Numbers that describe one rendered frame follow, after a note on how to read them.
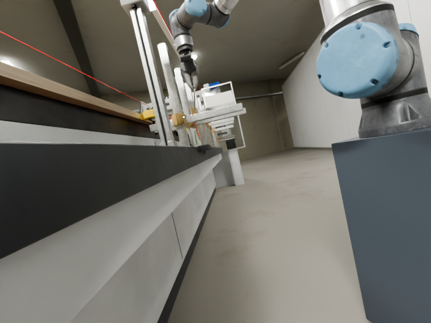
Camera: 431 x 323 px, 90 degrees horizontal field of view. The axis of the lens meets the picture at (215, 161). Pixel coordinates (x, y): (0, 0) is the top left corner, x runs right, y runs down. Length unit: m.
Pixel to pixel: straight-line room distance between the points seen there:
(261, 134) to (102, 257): 9.75
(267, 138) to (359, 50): 9.64
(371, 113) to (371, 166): 0.15
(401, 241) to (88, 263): 0.72
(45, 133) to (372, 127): 0.83
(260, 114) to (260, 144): 1.37
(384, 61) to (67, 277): 0.61
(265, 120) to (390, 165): 9.62
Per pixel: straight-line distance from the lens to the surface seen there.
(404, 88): 0.76
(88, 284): 0.33
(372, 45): 0.57
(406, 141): 0.69
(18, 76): 0.59
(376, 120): 0.75
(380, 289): 0.91
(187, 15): 1.15
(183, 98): 1.25
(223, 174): 3.90
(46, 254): 0.28
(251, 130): 9.73
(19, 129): 0.58
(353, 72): 0.58
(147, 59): 0.77
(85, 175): 0.27
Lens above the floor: 0.66
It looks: 3 degrees down
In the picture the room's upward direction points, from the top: 13 degrees counter-clockwise
